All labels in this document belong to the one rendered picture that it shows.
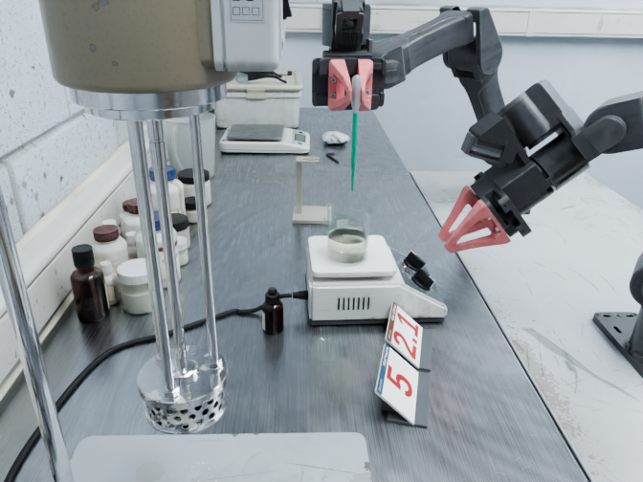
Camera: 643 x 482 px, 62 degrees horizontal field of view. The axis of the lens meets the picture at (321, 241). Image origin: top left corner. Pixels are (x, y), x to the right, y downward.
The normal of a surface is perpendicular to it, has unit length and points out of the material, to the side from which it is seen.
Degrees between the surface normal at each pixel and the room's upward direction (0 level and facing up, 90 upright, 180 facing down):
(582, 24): 90
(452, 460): 0
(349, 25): 126
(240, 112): 93
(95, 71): 90
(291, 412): 0
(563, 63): 90
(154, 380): 0
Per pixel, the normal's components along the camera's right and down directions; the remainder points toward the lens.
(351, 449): 0.02, -0.90
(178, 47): 0.57, 0.37
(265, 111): 0.07, 0.48
